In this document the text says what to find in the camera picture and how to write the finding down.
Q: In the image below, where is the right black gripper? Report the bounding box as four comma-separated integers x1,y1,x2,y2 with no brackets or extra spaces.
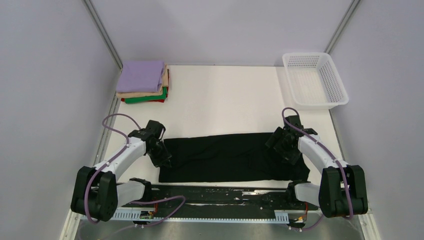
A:
265,127,301,166

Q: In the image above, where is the black t shirt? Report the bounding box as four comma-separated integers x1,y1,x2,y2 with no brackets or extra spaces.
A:
158,132,310,183

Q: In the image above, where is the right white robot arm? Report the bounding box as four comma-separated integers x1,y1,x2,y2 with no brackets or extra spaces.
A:
265,115,369,218

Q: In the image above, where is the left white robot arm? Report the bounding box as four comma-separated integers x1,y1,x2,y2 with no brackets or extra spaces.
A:
70,120,171,223

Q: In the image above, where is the folded green t shirt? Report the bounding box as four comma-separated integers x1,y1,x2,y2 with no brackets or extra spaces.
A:
121,87,169,104

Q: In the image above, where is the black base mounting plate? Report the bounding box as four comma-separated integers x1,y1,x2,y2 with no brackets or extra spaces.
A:
145,184,319,217

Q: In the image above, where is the white plastic laundry basket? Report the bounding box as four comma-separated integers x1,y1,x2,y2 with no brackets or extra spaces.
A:
280,52,349,110

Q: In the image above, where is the folded red t shirt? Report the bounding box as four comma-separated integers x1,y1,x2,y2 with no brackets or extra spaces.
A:
116,68,170,104

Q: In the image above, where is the folded beige t shirt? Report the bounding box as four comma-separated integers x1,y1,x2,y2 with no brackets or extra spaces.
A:
115,64,169,99

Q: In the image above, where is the folded purple t shirt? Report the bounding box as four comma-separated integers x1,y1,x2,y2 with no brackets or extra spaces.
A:
116,60,165,93

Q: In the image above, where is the white slotted cable duct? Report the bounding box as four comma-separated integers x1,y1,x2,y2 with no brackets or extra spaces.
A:
111,208,290,224

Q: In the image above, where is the aluminium frame rail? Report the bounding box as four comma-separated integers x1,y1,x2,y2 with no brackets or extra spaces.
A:
70,188,368,221

